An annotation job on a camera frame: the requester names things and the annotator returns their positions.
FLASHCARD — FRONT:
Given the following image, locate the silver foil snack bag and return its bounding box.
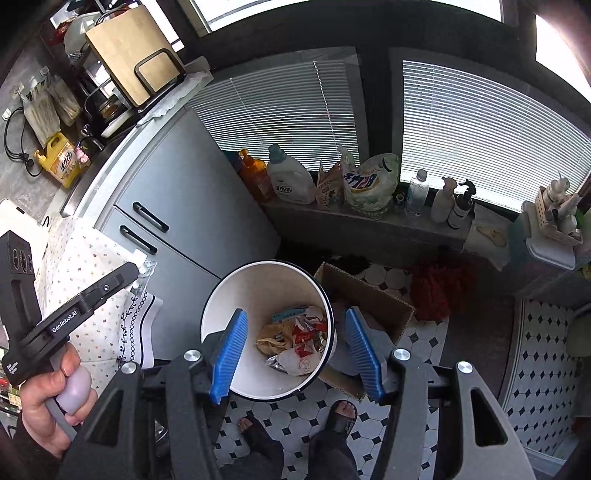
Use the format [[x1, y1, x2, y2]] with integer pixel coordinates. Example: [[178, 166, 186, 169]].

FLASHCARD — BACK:
[[264, 355, 287, 374]]

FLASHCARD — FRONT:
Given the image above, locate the brown paper bag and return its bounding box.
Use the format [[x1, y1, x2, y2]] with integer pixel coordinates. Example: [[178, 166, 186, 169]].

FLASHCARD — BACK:
[[256, 320, 294, 357]]

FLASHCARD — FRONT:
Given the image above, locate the white printed paper bag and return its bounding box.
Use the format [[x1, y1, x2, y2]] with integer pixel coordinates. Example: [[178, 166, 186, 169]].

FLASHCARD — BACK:
[[276, 343, 322, 376]]

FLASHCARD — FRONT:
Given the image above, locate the red carton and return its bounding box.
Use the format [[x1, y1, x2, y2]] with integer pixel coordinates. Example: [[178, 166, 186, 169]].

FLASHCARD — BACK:
[[291, 316, 328, 358]]

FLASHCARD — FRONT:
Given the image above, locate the paper trash bucket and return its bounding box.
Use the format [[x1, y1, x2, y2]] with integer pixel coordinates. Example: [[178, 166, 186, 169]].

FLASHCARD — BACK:
[[200, 260, 335, 402]]

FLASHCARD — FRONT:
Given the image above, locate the cardboard box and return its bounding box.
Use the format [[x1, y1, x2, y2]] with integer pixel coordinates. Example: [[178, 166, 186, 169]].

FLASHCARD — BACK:
[[315, 263, 415, 400]]

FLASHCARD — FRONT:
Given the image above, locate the person's right foot sandal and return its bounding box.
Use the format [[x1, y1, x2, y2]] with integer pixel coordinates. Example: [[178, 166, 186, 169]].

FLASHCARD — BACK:
[[308, 400, 360, 480]]

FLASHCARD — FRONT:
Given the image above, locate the person's foot sandal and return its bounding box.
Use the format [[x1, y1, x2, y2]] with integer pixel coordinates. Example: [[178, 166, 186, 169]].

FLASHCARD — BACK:
[[308, 400, 360, 480], [235, 416, 283, 479]]

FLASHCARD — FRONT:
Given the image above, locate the floral white tablecloth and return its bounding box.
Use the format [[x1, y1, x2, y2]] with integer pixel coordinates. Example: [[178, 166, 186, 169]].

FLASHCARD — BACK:
[[35, 218, 162, 393]]

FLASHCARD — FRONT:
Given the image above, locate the person's left foot sandal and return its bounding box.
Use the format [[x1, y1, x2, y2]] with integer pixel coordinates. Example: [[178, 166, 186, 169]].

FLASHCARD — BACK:
[[235, 416, 283, 479]]

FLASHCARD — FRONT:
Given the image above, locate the cream air fryer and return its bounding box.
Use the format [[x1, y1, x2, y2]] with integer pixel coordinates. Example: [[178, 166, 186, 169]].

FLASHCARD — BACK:
[[0, 199, 48, 265]]

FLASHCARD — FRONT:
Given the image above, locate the grey cabinet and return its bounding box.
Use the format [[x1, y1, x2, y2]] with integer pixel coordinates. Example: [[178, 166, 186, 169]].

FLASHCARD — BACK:
[[69, 107, 280, 360]]

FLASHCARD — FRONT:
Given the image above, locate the white laundry detergent bottle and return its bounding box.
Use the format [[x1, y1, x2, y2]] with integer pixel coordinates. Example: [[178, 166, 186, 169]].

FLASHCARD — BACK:
[[266, 144, 315, 205]]

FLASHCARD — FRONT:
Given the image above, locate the orange bottle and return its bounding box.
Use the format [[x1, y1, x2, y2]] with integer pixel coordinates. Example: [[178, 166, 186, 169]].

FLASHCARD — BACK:
[[238, 149, 276, 203]]

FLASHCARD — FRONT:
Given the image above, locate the yellow detergent bottle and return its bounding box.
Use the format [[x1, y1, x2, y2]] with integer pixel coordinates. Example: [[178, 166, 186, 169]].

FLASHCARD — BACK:
[[33, 132, 81, 189]]

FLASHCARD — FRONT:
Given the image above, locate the printed paper packet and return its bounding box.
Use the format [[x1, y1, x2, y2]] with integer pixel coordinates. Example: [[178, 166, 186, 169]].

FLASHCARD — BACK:
[[315, 161, 345, 210]]

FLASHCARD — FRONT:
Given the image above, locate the black spray bottle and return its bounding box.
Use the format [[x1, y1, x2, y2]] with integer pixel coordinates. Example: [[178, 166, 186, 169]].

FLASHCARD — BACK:
[[447, 180, 477, 230]]

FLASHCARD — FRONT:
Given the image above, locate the white pump bottle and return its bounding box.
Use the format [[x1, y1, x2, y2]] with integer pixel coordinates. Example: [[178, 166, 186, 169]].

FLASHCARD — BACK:
[[431, 177, 458, 224]]

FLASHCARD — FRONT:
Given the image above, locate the white green detergent refill bag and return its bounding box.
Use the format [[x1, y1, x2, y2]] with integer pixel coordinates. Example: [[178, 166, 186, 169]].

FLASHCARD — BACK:
[[338, 146, 401, 219]]

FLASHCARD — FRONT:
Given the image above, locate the small pink bottle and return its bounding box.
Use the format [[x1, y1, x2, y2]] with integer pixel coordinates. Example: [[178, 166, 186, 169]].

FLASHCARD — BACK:
[[74, 143, 91, 170]]

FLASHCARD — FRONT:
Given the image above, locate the clear bottle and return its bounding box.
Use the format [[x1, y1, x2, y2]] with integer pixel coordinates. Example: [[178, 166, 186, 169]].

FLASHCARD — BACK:
[[406, 169, 429, 216]]

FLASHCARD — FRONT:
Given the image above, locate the beige basket with bottles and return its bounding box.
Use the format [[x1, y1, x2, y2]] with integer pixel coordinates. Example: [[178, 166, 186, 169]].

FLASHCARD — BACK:
[[522, 174, 590, 271]]

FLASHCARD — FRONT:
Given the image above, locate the black dish rack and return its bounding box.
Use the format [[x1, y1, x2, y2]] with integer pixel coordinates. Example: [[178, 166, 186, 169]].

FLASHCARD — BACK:
[[41, 0, 187, 139]]

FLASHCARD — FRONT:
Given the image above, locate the white cloth on counter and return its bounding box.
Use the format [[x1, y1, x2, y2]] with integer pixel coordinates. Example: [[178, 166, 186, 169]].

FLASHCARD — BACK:
[[136, 56, 213, 127]]

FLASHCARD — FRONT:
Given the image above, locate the wooden cutting board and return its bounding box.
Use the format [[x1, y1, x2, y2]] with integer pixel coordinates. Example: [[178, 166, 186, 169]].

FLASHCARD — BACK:
[[86, 6, 185, 107]]

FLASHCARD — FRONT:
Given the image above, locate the black coiled hanging cable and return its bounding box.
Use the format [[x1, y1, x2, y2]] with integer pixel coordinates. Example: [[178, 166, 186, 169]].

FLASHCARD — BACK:
[[3, 106, 45, 179]]

